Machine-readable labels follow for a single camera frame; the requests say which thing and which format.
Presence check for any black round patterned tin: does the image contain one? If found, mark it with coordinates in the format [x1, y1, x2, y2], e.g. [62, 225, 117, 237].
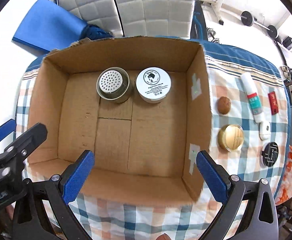
[260, 142, 278, 168]

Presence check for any white rounded small case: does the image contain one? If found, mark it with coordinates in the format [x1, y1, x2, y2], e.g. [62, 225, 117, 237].
[259, 121, 271, 141]

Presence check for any grey padded cushion front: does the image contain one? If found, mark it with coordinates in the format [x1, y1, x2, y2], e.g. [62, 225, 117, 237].
[115, 0, 195, 40]

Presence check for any red small box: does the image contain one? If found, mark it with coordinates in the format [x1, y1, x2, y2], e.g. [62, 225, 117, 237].
[268, 91, 279, 115]

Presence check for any barbell on floor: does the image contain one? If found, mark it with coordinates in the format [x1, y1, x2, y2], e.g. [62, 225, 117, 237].
[241, 11, 278, 39]

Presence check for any small brown walnut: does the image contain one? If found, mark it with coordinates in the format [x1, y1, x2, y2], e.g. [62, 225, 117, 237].
[217, 96, 231, 115]

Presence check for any white round cream jar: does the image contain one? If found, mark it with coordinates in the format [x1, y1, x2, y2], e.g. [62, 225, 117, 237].
[136, 67, 171, 103]

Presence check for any grey padded cushion rear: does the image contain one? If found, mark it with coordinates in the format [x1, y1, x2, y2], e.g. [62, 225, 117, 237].
[58, 0, 123, 37]

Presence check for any metal perforated-lid tin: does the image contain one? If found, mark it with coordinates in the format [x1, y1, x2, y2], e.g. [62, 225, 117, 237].
[96, 67, 133, 103]

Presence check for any pair of white shoes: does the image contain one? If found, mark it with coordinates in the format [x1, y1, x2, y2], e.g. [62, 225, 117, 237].
[280, 66, 292, 81]

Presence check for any black treadmill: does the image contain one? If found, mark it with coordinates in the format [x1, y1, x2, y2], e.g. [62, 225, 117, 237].
[282, 36, 292, 50]

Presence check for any plaid checkered table cloth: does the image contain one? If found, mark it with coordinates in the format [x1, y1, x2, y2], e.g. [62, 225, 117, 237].
[14, 39, 290, 240]

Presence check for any black blue bench pad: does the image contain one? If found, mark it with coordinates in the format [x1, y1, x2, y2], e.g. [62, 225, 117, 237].
[190, 0, 208, 41]

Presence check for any blue foam mat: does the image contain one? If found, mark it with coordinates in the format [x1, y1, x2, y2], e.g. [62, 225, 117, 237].
[12, 0, 112, 55]

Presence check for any grey padded cushion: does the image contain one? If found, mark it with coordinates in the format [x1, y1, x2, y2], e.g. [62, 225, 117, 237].
[115, 0, 195, 40]
[58, 0, 123, 37]

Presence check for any gold round tin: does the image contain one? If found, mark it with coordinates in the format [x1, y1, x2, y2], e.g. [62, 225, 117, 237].
[218, 124, 244, 152]

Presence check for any white tube bottle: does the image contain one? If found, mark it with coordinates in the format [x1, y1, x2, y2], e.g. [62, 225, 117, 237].
[240, 73, 264, 124]

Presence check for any open cardboard box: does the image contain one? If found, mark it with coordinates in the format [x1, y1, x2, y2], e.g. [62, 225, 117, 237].
[28, 37, 212, 206]

